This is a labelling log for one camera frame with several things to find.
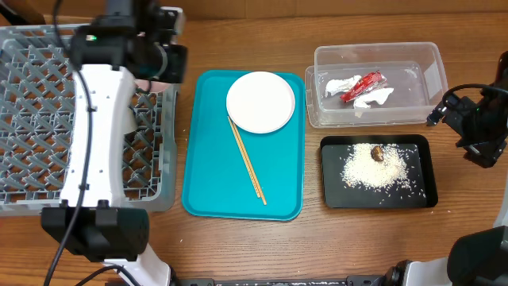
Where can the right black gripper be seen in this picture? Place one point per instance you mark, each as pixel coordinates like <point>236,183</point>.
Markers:
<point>450,115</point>

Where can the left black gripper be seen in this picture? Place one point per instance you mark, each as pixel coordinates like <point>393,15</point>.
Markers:
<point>179,71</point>

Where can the pink-white small bowl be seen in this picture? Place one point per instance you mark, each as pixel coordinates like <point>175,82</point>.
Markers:
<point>151,86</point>

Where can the white napkin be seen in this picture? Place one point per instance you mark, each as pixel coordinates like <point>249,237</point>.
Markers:
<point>337,87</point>

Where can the red snack wrapper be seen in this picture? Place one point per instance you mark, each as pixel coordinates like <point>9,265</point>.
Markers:
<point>369,82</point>

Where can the brown food chunk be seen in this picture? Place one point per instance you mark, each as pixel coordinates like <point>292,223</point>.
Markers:
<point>377,153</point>

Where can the rice grains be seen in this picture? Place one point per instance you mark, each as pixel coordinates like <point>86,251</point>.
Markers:
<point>396,182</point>

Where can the wooden chopstick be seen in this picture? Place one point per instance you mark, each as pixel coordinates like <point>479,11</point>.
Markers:
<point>249,165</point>
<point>230,120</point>

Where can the large white round plate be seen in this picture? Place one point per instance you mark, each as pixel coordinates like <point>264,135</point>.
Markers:
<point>260,102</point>

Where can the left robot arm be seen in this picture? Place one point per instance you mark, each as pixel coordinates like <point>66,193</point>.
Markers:
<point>93,218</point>

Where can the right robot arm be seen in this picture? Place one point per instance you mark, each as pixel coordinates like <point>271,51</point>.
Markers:
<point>479,258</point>

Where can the clear plastic waste bin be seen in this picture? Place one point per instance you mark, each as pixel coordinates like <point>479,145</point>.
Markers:
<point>414,70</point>

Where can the black rectangular tray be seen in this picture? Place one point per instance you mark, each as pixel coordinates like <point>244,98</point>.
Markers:
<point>333,147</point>

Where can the grey plastic dish rack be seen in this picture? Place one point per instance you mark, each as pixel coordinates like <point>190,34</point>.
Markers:
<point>37,112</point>

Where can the teal plastic serving tray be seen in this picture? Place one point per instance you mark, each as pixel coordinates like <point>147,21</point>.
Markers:
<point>216,181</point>

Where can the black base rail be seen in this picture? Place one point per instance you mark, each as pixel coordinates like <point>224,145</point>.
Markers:
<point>278,281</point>

